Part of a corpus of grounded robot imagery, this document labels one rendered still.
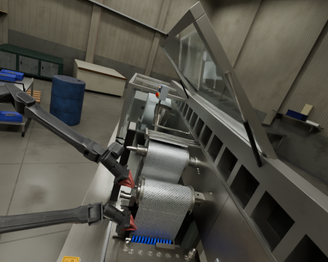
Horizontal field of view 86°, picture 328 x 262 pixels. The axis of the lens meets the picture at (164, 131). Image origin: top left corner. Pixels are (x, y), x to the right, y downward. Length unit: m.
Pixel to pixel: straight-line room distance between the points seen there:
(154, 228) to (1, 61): 7.65
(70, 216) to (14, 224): 0.17
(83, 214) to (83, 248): 0.32
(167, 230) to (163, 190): 0.23
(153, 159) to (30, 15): 9.16
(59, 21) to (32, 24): 0.98
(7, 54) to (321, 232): 8.08
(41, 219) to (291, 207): 0.77
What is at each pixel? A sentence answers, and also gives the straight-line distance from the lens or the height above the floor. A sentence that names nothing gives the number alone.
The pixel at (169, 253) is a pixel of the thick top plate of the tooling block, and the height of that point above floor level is 1.03.
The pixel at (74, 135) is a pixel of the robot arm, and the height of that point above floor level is 1.43.
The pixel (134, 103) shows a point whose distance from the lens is 1.72.
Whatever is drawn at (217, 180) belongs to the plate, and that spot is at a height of 1.43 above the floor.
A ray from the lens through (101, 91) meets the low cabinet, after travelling 7.71.
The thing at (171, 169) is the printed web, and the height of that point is 1.30.
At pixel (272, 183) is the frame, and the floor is 1.61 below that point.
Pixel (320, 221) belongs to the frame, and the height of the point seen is 1.63.
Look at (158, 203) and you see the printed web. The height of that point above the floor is 1.25.
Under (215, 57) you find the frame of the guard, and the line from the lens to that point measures 0.53.
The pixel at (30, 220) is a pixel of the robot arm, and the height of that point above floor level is 1.25.
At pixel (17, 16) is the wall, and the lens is 9.84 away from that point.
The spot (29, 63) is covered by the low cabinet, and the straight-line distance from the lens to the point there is 7.99.
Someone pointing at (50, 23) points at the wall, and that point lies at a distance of 9.75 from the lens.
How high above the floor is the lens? 1.84
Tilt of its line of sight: 20 degrees down
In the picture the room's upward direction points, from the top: 18 degrees clockwise
